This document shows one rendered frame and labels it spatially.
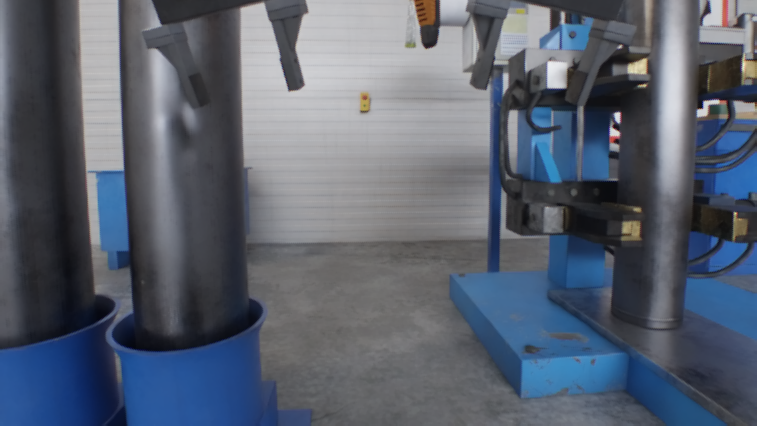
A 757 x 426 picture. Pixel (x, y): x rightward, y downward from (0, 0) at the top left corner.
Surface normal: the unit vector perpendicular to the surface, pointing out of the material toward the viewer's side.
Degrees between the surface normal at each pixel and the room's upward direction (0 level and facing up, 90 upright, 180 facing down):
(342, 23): 90
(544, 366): 90
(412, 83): 90
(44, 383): 90
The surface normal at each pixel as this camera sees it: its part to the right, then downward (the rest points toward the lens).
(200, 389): 0.50, 0.07
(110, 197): 0.07, 0.08
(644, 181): -0.77, 0.05
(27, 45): 0.82, 0.04
